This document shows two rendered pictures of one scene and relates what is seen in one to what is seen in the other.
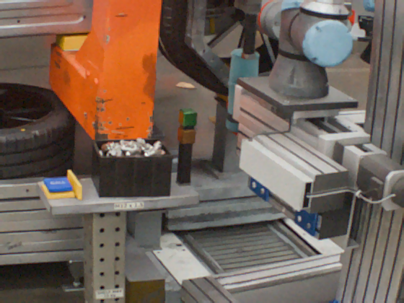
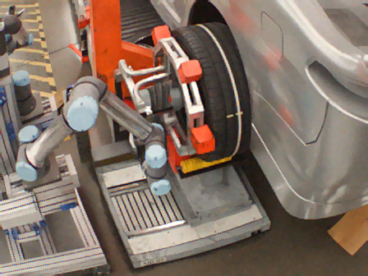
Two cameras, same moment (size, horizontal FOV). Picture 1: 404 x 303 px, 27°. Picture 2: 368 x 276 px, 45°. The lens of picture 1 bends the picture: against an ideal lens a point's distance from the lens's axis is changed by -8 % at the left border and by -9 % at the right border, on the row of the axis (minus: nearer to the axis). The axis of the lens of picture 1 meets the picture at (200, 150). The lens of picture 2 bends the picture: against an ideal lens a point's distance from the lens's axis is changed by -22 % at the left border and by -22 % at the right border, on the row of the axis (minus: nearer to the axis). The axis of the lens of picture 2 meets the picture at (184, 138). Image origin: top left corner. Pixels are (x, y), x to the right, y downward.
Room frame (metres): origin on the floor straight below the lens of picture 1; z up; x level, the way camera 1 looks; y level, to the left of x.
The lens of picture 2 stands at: (3.16, -2.13, 2.41)
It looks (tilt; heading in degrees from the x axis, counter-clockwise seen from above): 43 degrees down; 96
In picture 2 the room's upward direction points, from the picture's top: 2 degrees counter-clockwise
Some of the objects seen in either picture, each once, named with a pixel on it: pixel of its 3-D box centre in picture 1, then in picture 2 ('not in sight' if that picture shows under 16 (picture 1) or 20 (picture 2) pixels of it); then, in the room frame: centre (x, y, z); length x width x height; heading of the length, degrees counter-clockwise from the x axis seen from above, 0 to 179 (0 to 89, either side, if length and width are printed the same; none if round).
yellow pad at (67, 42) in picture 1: (77, 39); not in sight; (2.93, 0.46, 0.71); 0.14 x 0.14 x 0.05; 24
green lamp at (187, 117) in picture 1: (187, 117); not in sight; (2.33, 0.04, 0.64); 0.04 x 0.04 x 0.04; 24
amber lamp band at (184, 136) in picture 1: (186, 135); not in sight; (2.33, 0.04, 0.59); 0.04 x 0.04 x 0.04; 24
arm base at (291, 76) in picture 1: (300, 69); (24, 100); (2.07, -0.22, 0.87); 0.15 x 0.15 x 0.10
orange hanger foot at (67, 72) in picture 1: (89, 53); (163, 56); (2.78, 0.39, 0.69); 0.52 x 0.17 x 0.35; 24
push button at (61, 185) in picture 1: (58, 186); not in sight; (2.17, 0.38, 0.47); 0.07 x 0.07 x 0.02; 24
